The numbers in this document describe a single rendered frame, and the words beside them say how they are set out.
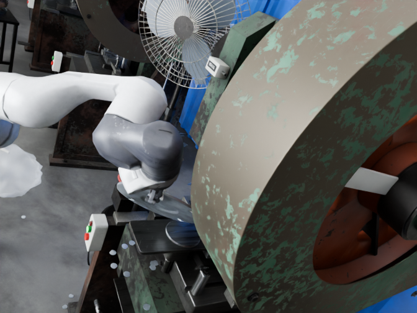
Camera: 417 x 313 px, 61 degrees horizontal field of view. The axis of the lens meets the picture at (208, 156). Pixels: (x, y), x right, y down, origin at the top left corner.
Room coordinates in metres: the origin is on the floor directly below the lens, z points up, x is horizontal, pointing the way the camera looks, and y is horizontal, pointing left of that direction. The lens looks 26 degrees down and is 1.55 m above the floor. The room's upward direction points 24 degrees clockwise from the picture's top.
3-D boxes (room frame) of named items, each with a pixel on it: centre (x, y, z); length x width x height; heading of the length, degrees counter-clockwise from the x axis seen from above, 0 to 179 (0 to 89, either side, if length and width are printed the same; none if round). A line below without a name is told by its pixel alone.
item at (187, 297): (1.04, -0.13, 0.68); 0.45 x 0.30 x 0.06; 37
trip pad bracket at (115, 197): (1.15, 0.24, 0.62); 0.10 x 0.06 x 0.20; 37
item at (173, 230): (0.94, 0.01, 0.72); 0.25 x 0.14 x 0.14; 127
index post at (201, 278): (0.82, -0.13, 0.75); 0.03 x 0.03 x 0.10; 37
